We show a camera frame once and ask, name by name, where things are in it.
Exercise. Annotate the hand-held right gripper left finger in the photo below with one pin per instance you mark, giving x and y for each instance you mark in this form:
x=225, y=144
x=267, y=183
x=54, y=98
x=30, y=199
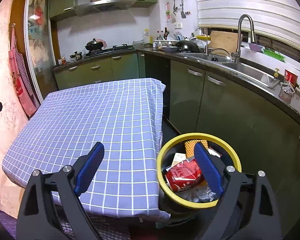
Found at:
x=88, y=170

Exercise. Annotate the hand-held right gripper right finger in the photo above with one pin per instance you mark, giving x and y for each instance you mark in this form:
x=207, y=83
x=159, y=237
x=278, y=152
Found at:
x=208, y=170

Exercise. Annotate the yellow sponge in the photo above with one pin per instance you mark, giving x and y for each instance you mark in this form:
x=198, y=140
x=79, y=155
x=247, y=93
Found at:
x=191, y=147

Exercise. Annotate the yellow rimmed black trash bin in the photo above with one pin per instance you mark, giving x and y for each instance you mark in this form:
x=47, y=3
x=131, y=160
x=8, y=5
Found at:
x=168, y=158

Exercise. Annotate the red checked apron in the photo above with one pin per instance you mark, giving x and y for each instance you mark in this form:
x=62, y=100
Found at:
x=20, y=72

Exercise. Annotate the green lower cabinets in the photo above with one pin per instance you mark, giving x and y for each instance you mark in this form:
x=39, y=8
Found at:
x=227, y=110

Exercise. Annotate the green cabinets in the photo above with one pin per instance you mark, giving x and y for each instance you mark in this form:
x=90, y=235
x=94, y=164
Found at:
x=227, y=110
x=62, y=0

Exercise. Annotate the printed sliding door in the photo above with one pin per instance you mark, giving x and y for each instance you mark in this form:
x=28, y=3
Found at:
x=37, y=30

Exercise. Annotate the small steel pot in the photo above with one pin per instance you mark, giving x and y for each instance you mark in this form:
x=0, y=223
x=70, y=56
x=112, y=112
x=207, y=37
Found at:
x=77, y=55

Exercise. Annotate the steel sink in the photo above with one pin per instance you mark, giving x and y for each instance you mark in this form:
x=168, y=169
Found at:
x=235, y=68

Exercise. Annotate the grey rag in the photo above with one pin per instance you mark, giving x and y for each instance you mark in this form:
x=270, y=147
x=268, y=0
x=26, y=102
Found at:
x=287, y=87

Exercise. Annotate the glass pot lid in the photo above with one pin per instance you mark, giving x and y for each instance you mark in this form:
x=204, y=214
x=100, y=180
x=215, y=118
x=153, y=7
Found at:
x=218, y=55

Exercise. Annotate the yellow plastic clip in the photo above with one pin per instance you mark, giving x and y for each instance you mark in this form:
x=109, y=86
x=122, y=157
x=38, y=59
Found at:
x=276, y=73

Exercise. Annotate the black wok with lid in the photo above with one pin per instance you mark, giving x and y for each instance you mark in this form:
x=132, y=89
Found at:
x=94, y=45

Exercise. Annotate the gas stove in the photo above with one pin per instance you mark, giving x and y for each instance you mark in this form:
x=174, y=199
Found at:
x=110, y=50

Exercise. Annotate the green upper cabinets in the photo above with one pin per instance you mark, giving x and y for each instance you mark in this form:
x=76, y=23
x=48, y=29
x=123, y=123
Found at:
x=62, y=0

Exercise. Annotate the wooden cutting board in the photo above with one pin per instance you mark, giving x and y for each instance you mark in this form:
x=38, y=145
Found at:
x=223, y=41

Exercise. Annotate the purple plastic basket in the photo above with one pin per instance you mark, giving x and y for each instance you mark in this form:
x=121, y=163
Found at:
x=255, y=47

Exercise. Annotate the yellow dish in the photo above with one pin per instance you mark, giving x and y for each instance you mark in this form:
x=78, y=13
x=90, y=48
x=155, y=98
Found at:
x=202, y=37

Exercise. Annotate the green plastic basket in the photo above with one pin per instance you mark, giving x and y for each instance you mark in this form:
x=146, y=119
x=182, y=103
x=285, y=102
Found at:
x=273, y=53

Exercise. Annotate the white dish rack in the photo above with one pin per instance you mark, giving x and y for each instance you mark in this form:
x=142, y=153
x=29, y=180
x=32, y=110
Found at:
x=172, y=40

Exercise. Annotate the tall steel faucet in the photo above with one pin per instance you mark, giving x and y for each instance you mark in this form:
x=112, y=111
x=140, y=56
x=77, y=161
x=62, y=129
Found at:
x=242, y=35

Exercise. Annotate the small chrome faucet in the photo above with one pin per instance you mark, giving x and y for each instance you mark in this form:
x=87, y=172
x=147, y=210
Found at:
x=201, y=30

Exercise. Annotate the dark sauce bottle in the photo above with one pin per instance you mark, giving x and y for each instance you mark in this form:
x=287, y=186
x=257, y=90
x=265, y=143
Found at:
x=165, y=33

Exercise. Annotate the yellow oil bottle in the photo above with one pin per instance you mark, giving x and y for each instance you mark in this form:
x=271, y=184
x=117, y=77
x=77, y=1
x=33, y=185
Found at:
x=146, y=36

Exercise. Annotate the hanging black spatula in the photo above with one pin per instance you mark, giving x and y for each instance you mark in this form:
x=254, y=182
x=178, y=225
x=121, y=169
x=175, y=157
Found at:
x=183, y=11

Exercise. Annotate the hanging kitchen utensil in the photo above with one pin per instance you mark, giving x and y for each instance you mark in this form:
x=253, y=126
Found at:
x=173, y=10

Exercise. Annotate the white window blind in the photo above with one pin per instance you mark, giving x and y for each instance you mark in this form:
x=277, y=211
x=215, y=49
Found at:
x=240, y=2

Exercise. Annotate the white wall outlet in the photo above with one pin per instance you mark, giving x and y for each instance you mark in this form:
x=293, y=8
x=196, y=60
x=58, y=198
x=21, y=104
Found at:
x=178, y=25

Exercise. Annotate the pink wall decoration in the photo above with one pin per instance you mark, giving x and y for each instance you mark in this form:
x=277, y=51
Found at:
x=168, y=11

